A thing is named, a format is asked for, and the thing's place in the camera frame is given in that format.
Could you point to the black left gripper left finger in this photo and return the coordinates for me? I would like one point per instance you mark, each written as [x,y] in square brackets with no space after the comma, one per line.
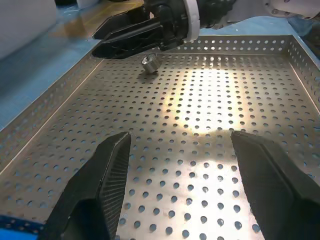
[97,195]

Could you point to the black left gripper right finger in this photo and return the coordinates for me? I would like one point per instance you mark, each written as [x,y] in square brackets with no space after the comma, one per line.
[277,190]

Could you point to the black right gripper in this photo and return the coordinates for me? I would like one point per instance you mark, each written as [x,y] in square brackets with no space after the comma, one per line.
[172,22]

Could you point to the silver gear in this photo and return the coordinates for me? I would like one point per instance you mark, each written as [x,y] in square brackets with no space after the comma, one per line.
[151,65]

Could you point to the blue plastic bin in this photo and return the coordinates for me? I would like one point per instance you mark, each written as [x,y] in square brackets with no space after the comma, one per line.
[15,228]

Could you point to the perforated metal tray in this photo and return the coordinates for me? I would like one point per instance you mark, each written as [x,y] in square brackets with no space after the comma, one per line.
[190,105]

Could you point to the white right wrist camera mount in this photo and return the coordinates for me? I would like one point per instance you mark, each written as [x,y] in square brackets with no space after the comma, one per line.
[193,20]

